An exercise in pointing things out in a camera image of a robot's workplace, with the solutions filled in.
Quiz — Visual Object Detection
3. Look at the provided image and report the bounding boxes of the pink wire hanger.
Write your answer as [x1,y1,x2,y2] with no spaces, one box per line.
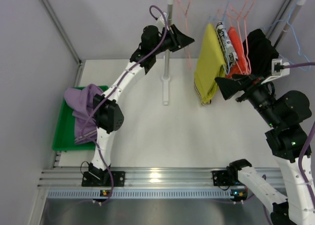
[175,0,192,70]

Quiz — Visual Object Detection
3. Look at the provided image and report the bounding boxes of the purple trousers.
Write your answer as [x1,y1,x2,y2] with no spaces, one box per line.
[64,84,103,145]

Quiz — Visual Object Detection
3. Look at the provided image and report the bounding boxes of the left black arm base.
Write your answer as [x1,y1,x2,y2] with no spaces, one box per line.
[81,171,126,187]

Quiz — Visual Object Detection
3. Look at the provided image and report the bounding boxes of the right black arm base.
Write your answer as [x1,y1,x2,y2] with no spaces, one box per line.
[212,170,234,191]

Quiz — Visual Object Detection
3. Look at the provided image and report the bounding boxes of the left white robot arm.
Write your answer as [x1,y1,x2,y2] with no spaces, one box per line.
[82,25,194,187]

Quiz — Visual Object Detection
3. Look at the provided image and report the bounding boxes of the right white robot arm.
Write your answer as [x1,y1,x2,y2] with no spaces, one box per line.
[215,74,315,225]

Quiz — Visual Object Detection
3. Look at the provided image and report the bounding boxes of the yellow-green trousers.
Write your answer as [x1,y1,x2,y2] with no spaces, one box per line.
[194,24,226,105]

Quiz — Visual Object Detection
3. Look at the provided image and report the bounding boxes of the pink hanger pair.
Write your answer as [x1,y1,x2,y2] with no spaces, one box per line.
[217,0,255,78]

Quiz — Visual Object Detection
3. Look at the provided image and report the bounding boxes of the light blue empty hanger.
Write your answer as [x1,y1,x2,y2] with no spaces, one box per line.
[260,0,313,72]

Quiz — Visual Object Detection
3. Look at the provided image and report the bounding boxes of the orange patterned cloth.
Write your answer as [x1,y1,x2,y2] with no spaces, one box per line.
[226,27,249,78]

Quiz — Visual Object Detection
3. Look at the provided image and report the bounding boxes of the black white patterned cloth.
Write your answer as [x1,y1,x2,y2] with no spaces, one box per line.
[216,22,238,68]

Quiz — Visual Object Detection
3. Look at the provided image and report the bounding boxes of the black garment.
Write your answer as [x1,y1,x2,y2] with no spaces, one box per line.
[243,29,279,76]

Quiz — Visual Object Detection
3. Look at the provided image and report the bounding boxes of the green plastic bin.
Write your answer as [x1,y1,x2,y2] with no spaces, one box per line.
[52,86,108,151]

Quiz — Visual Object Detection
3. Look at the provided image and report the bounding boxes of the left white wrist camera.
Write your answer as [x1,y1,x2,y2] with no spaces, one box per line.
[156,12,168,30]

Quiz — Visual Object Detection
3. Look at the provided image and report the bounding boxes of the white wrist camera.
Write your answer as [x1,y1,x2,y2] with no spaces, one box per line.
[262,58,290,84]
[156,12,168,30]

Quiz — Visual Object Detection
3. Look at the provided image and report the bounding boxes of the rack vertical post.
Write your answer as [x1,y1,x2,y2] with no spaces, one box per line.
[161,0,174,106]

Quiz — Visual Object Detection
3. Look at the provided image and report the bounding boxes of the blue wire hanger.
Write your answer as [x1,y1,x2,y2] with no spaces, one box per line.
[208,0,233,75]

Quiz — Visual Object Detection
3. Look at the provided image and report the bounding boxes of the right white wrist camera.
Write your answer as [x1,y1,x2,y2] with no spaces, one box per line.
[262,58,290,84]

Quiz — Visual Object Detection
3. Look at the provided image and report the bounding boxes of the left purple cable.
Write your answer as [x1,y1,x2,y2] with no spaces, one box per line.
[81,5,170,206]

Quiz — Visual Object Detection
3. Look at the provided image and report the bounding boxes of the aluminium frame strut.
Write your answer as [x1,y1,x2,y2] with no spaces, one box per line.
[33,0,83,63]

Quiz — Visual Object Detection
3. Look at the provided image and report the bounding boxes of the aluminium mounting rail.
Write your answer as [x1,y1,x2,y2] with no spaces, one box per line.
[38,167,288,189]

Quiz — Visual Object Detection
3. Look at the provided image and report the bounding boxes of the grey slotted cable duct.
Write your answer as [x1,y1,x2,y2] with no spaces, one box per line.
[47,188,244,199]

